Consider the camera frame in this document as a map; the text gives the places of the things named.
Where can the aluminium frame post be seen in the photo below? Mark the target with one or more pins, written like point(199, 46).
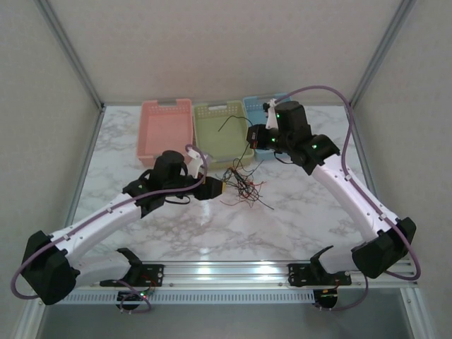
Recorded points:
point(379, 53)
point(73, 56)

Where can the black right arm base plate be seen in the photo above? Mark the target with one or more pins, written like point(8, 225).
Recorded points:
point(300, 275)

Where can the blue plastic basket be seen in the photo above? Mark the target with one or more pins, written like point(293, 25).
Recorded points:
point(252, 106)

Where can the black left controller board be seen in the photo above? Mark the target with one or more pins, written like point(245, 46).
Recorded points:
point(132, 298)

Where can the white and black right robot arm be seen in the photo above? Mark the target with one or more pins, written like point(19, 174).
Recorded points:
point(353, 197)

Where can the black controller board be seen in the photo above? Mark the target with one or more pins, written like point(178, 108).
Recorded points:
point(132, 298)
point(326, 298)

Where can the pink plastic basket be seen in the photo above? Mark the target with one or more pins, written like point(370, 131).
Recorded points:
point(166, 127)

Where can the aluminium mounting rail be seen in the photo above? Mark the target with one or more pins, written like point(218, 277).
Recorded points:
point(226, 273)

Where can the green plastic basket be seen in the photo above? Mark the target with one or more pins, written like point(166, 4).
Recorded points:
point(219, 141)

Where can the black right controller board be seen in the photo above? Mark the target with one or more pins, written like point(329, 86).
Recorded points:
point(326, 298)

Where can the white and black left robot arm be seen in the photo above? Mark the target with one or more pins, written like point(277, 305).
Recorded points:
point(99, 222)

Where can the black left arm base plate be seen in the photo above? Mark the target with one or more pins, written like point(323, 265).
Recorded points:
point(152, 273)

